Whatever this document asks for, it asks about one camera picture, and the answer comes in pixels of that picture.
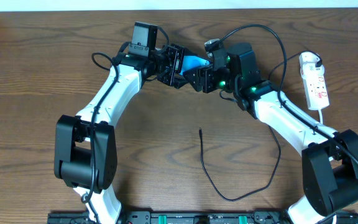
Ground blue screen smartphone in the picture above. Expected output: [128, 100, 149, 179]
[178, 55, 210, 75]

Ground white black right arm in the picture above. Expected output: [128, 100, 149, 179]
[177, 43, 358, 223]

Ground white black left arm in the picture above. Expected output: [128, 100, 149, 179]
[54, 22, 186, 223]

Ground white charger plug adapter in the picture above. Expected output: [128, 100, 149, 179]
[300, 62, 325, 79]

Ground white power strip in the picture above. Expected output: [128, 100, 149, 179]
[299, 52, 329, 111]

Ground black charger cable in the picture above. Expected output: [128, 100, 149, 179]
[198, 50, 323, 202]

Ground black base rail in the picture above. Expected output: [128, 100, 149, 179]
[46, 211, 358, 224]

